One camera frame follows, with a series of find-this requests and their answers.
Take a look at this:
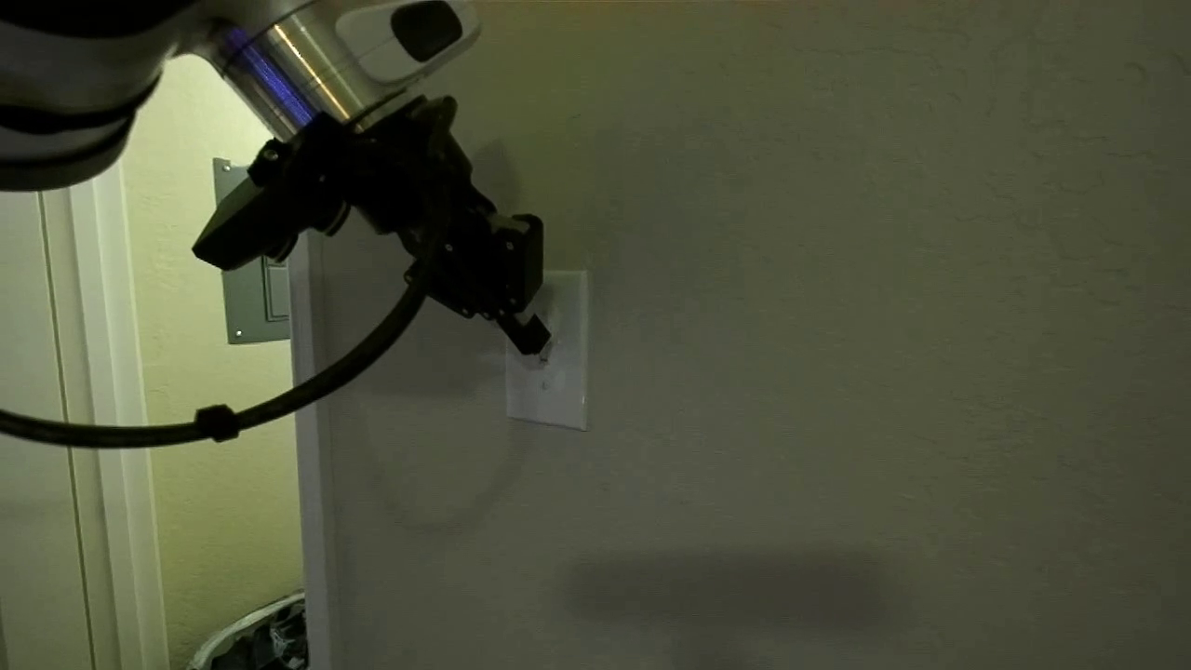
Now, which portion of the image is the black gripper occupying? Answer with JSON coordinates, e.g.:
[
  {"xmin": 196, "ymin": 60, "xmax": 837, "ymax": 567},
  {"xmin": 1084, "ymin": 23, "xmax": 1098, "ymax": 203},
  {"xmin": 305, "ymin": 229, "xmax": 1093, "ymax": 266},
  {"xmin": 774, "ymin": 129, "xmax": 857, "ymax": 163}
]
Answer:
[{"xmin": 249, "ymin": 96, "xmax": 550, "ymax": 358}]

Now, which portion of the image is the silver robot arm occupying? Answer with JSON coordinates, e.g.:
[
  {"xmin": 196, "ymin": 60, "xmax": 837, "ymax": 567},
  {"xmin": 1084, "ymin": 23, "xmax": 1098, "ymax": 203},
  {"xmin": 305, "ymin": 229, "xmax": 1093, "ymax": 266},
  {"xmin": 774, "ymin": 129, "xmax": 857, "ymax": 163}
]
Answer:
[{"xmin": 0, "ymin": 0, "xmax": 550, "ymax": 353}]

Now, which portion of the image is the white wall switch plate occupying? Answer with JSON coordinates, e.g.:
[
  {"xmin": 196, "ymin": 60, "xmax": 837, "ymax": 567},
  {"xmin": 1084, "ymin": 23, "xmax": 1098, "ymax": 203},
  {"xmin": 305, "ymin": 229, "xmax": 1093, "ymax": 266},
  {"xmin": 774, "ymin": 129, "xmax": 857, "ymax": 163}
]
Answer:
[{"xmin": 506, "ymin": 271, "xmax": 589, "ymax": 428}]

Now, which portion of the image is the grey far switch plate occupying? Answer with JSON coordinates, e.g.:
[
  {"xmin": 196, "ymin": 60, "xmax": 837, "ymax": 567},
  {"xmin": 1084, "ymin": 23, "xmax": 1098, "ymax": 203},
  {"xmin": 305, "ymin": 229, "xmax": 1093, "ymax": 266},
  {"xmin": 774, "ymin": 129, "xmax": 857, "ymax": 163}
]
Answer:
[{"xmin": 207, "ymin": 157, "xmax": 298, "ymax": 351}]

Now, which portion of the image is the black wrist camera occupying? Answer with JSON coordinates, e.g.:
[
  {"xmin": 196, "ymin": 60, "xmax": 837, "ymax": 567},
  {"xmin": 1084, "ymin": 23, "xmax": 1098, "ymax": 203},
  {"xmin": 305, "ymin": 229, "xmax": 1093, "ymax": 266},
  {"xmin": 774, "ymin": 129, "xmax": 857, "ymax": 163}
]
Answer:
[{"xmin": 194, "ymin": 163, "xmax": 345, "ymax": 271}]

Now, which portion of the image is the black cable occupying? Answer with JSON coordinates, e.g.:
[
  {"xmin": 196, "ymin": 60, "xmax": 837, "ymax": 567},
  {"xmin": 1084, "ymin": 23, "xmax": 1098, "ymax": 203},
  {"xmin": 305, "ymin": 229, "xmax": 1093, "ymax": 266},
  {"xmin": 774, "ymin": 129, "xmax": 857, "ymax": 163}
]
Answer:
[{"xmin": 0, "ymin": 237, "xmax": 447, "ymax": 451}]

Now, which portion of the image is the white door frame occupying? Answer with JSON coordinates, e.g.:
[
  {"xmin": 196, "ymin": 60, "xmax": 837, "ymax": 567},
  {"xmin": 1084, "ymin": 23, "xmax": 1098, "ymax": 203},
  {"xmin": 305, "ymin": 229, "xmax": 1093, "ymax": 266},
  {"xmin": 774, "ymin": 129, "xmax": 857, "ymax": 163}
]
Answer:
[{"xmin": 40, "ymin": 173, "xmax": 171, "ymax": 670}]

